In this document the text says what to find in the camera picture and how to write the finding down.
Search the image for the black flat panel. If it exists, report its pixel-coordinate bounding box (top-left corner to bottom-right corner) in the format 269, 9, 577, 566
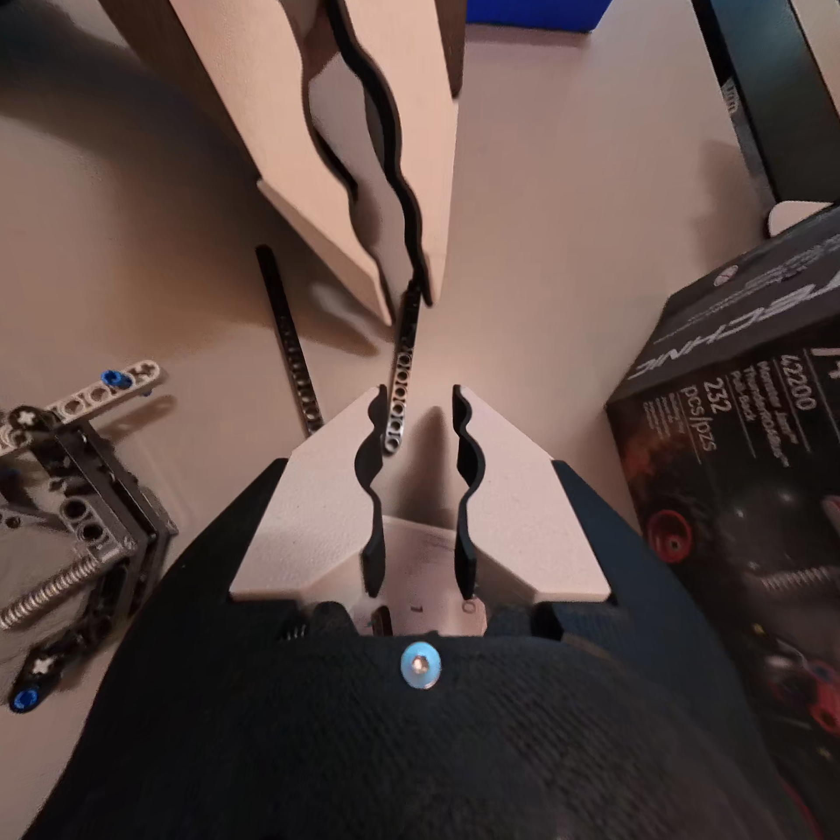
692, 0, 840, 206

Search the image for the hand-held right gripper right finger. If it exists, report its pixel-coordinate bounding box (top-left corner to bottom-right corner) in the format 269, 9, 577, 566
451, 384, 614, 632

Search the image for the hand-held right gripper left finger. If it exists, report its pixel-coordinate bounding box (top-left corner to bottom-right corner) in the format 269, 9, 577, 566
228, 384, 389, 632

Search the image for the white instruction booklet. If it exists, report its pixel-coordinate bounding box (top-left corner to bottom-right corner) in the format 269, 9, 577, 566
354, 515, 490, 637

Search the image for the grey desk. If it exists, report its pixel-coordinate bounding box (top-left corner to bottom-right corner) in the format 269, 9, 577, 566
0, 0, 782, 840

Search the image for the grey black toy brick assembly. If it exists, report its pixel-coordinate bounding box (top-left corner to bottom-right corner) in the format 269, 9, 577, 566
0, 360, 179, 713

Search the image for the blue parts bin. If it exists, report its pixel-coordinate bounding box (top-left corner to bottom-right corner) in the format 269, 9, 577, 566
466, 0, 614, 32

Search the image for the black toy set box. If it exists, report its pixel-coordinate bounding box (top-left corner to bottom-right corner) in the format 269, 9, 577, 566
605, 206, 840, 840

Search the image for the black long brick beam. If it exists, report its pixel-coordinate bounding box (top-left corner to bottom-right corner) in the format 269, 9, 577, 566
255, 245, 327, 437
382, 279, 424, 457

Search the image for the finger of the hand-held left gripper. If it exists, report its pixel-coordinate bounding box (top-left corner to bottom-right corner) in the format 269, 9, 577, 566
327, 0, 459, 307
168, 0, 396, 324

